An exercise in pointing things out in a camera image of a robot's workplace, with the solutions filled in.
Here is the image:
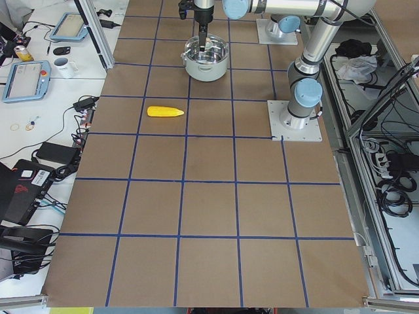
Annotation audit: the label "black docking device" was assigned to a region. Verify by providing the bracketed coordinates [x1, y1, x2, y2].
[1, 225, 59, 279]

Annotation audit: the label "lower blue teach pendant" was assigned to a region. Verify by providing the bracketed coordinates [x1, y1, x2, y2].
[1, 60, 51, 103]

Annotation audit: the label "glass pot lid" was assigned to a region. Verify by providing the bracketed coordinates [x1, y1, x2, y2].
[183, 34, 229, 64]

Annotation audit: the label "white crumpled cloth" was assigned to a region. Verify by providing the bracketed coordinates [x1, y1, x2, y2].
[337, 56, 378, 84]

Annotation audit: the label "black power adapter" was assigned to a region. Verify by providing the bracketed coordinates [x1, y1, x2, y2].
[35, 142, 81, 165]

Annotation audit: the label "black cloth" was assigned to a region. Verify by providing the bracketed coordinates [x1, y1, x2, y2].
[335, 39, 372, 58]

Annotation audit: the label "small black power brick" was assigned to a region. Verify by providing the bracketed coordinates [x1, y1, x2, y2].
[73, 96, 99, 112]

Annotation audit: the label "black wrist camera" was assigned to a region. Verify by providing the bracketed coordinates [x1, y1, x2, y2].
[178, 0, 194, 20]

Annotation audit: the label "aluminium frame post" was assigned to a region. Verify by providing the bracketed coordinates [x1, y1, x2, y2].
[74, 0, 115, 71]

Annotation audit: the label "white mug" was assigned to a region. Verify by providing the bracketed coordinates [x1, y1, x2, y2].
[54, 57, 79, 79]

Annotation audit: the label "black computer mouse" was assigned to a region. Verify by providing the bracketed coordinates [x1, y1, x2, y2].
[53, 46, 71, 56]

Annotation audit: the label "black gripper holding lid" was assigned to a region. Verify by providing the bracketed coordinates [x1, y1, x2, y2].
[194, 6, 214, 52]

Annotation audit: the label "upper blue teach pendant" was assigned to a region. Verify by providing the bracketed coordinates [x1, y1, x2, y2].
[50, 12, 88, 42]

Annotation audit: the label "yellow drink can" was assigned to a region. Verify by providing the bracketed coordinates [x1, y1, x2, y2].
[14, 45, 34, 62]

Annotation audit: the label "coiled black cables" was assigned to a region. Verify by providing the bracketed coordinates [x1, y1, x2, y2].
[375, 176, 415, 218]

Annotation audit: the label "blue teach pendant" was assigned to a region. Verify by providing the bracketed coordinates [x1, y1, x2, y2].
[1, 60, 51, 103]
[50, 12, 88, 42]

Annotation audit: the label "yellow corn cob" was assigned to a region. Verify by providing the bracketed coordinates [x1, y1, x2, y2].
[147, 106, 185, 118]

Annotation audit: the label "grey-green steel pot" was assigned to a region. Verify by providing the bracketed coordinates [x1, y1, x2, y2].
[181, 34, 229, 82]

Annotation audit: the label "white power strip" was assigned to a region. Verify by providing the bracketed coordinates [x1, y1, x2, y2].
[374, 152, 392, 179]

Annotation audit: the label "black laptop with red logo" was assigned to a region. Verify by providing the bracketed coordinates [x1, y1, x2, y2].
[1, 159, 54, 226]

